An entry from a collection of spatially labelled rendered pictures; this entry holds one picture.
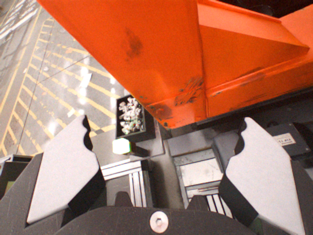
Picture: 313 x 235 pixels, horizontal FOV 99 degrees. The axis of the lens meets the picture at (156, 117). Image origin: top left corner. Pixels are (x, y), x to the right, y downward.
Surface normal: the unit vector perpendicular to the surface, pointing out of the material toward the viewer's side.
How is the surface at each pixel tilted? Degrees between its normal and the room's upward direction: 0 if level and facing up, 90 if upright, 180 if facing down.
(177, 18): 90
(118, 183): 0
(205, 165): 0
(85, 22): 90
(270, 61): 90
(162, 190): 0
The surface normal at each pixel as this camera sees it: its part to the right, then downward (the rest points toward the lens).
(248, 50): 0.18, 0.87
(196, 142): -0.36, -0.37
